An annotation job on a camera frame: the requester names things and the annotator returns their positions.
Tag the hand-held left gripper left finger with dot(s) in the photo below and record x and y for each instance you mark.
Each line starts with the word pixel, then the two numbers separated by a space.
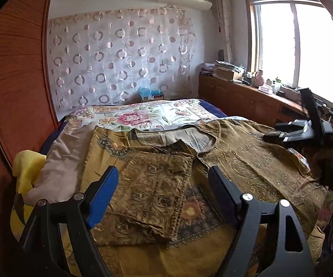
pixel 103 196

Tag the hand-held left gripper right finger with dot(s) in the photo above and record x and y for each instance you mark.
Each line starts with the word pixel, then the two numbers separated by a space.
pixel 220 192

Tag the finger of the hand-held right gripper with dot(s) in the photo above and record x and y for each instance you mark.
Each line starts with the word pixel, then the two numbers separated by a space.
pixel 295 126
pixel 287 138

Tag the golden patterned garment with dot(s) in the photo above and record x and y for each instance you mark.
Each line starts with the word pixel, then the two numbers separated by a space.
pixel 155 184

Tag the person's right forearm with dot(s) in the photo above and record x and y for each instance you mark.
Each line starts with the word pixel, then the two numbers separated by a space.
pixel 332 161

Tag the white bottle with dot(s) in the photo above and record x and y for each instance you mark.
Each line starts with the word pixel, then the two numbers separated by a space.
pixel 276 86

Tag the beige folded blanket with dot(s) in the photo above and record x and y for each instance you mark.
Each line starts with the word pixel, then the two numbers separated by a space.
pixel 62 164

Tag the wooden cabinet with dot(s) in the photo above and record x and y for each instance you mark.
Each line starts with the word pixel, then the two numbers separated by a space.
pixel 241 101

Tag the wooden framed window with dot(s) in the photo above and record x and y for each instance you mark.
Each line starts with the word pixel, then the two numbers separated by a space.
pixel 296 46

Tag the yellow plush toy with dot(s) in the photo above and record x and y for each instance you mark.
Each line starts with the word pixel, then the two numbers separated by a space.
pixel 28 167

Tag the dark blue bed sheet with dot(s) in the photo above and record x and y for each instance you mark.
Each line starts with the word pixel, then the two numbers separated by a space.
pixel 212 108

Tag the cardboard box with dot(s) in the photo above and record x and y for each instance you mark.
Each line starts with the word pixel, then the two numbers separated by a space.
pixel 227 75

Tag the floral quilt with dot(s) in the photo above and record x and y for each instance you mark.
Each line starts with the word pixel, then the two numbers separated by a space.
pixel 143 117

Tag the cream window curtain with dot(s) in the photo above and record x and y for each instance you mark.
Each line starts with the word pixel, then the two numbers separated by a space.
pixel 223 26

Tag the circle patterned sheer curtain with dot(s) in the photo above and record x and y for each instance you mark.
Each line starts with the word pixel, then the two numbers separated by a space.
pixel 111 57

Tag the wooden headboard panel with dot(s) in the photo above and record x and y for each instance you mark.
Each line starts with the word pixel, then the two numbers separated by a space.
pixel 16 78

